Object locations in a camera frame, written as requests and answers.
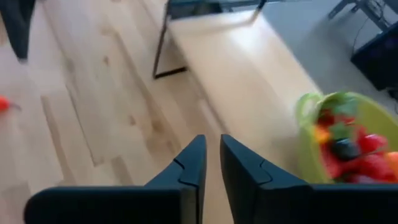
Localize yellow orange pear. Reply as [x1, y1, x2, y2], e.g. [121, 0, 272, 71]
[384, 151, 398, 177]

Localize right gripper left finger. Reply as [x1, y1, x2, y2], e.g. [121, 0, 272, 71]
[24, 134, 206, 224]

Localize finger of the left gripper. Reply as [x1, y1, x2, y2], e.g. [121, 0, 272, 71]
[0, 0, 37, 62]

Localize green plastic colander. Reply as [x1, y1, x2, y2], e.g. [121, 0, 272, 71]
[294, 91, 398, 185]

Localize black floor box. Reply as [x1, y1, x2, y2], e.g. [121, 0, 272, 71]
[350, 21, 398, 91]

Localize wooden shelf black metal legs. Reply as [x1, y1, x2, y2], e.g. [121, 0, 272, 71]
[151, 8, 324, 185]

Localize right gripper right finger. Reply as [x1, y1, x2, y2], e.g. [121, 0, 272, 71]
[220, 134, 398, 224]

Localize black metal floor stand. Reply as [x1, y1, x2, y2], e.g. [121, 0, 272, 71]
[328, 0, 392, 30]

